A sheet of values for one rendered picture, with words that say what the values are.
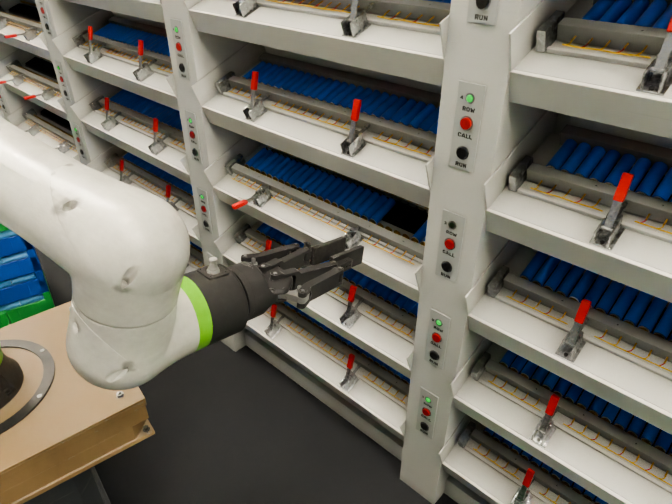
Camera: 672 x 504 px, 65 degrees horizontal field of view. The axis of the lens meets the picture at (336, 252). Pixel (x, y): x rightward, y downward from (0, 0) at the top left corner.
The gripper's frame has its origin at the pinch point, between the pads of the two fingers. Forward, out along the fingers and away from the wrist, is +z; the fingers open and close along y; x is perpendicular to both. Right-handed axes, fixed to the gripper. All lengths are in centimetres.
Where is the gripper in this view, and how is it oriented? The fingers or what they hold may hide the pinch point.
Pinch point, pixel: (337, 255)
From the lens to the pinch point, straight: 81.5
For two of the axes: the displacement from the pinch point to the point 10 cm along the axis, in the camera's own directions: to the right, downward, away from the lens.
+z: 6.8, -2.6, 6.8
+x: -1.1, 8.9, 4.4
